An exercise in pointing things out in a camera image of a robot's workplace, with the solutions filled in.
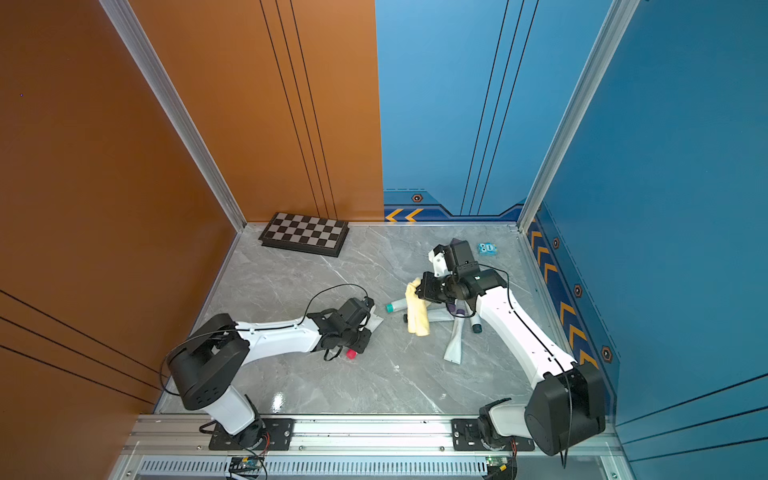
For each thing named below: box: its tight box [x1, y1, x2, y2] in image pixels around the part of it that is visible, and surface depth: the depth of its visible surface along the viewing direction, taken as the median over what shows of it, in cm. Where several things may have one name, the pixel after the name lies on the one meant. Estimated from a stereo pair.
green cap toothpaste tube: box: [385, 298, 408, 313], surface depth 96 cm
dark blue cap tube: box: [427, 307, 455, 321], surface depth 96 cm
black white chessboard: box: [258, 212, 350, 258], surface depth 115 cm
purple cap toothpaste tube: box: [444, 309, 465, 365], surface depth 88 cm
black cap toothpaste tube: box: [470, 313, 483, 334], surface depth 93 cm
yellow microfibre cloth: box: [405, 278, 430, 337], surface depth 78 cm
